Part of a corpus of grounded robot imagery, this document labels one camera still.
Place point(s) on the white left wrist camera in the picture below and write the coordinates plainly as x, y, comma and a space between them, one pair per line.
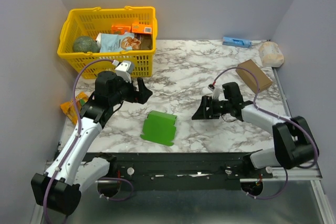
124, 70

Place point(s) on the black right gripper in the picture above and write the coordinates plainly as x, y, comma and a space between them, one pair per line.
210, 107

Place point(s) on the orange snack box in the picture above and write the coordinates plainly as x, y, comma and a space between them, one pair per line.
120, 29

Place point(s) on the brown cardboard box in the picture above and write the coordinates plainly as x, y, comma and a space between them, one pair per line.
253, 76

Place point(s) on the orange barcode box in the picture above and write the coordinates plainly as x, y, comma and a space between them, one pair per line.
138, 28

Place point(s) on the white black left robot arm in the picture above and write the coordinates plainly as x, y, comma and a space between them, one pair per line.
60, 187

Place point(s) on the orange candy bag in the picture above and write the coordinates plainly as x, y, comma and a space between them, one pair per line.
68, 108

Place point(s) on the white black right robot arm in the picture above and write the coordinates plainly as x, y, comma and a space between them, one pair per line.
293, 141

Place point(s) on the green round melon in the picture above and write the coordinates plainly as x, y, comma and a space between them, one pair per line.
85, 44

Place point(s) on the green paper box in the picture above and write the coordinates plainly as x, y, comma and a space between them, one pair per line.
159, 128

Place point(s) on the beige wrapped paper bag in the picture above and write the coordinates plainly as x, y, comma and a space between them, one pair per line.
271, 55

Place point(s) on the light blue snack pouch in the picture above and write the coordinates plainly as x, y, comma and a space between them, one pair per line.
117, 43

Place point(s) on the yellow plastic shopping basket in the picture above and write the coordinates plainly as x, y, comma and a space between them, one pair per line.
92, 21

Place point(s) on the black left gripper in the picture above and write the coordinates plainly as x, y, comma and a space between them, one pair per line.
142, 96

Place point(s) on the light blue carton box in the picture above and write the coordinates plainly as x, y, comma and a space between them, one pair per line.
236, 42

